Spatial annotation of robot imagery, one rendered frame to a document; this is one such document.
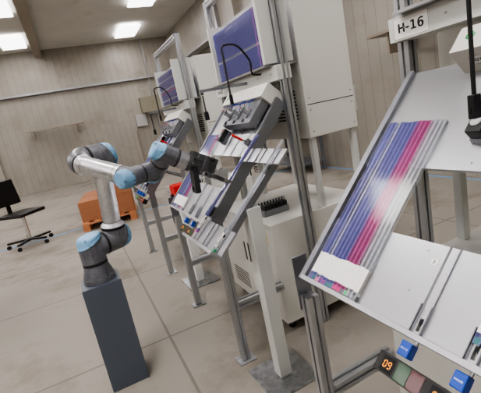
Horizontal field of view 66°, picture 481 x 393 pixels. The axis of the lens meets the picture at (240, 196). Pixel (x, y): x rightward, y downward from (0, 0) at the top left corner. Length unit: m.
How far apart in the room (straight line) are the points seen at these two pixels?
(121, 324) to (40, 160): 11.62
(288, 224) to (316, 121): 0.55
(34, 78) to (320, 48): 12.02
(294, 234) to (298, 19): 1.06
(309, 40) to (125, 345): 1.75
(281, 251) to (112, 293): 0.85
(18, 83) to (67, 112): 1.53
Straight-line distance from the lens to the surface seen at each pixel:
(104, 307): 1.95
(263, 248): 1.58
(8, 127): 13.48
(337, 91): 2.10
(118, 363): 2.09
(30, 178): 13.45
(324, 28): 2.11
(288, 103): 1.87
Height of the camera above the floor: 1.20
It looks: 13 degrees down
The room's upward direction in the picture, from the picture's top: 12 degrees counter-clockwise
